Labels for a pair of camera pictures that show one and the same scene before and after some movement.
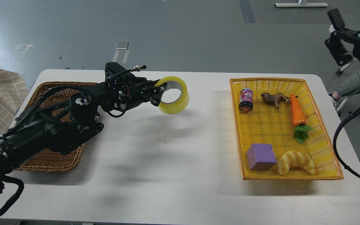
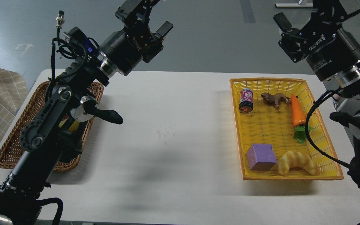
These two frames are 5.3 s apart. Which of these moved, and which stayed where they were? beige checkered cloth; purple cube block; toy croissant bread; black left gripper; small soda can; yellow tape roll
Moved: black left gripper; yellow tape roll
Stayed: small soda can; toy croissant bread; purple cube block; beige checkered cloth
